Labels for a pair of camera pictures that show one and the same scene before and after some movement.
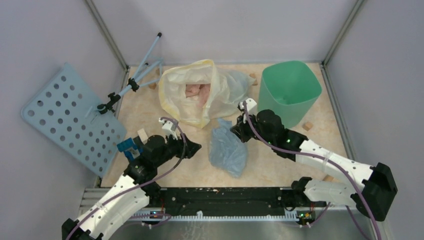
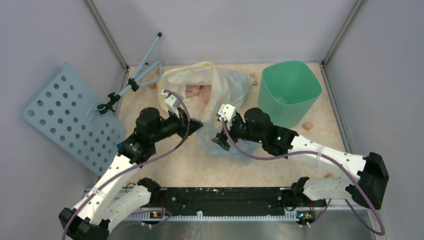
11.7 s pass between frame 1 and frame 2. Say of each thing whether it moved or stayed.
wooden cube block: stayed
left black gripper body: moved
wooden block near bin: stayed
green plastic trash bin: stayed
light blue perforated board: stayed
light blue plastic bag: moved
